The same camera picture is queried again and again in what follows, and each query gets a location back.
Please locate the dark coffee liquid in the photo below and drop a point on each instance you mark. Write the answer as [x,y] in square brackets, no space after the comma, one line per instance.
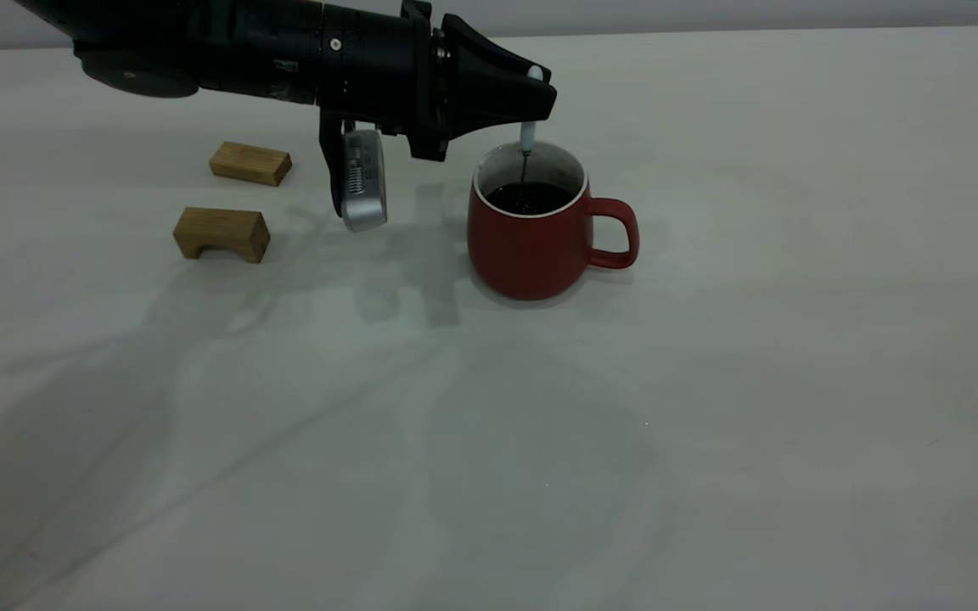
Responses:
[548,199]

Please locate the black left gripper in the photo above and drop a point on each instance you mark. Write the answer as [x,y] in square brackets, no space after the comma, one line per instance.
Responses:
[379,64]

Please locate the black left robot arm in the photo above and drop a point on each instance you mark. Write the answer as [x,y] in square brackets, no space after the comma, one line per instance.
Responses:
[226,42]

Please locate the flat rectangular wooden block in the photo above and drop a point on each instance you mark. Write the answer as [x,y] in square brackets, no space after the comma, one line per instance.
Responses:
[250,164]

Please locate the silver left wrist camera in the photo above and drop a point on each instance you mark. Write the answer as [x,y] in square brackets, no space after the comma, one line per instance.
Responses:
[363,178]

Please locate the wooden block with arched notch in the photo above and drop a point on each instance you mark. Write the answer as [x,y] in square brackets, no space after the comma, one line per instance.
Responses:
[222,229]

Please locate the red ceramic mug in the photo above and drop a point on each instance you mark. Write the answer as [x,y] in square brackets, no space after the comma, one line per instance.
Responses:
[531,255]

